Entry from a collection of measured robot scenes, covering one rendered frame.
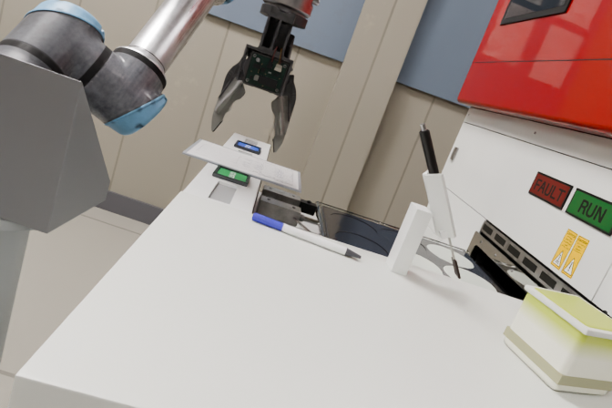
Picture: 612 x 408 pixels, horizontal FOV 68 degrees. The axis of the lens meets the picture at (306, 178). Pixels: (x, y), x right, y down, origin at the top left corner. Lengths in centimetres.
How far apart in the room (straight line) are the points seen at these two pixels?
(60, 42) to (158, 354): 66
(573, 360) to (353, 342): 20
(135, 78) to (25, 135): 27
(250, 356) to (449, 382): 17
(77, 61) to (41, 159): 23
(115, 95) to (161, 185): 193
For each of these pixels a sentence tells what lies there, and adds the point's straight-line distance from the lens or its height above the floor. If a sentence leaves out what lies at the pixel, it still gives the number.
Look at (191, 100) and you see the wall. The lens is 267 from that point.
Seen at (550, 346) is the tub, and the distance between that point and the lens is 49.
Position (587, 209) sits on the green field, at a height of 110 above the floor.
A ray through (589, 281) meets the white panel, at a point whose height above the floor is 100.
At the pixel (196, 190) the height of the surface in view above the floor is 96.
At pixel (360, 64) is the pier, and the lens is 250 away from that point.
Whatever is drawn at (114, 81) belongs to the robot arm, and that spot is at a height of 102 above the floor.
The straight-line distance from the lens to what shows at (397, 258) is 56.
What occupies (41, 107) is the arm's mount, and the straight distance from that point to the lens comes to 70.
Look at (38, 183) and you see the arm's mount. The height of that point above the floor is 89.
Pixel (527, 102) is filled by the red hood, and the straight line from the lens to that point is 107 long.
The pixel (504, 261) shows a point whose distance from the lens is 102.
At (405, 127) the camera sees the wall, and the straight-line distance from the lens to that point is 264.
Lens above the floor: 115
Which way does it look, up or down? 13 degrees down
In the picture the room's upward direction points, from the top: 20 degrees clockwise
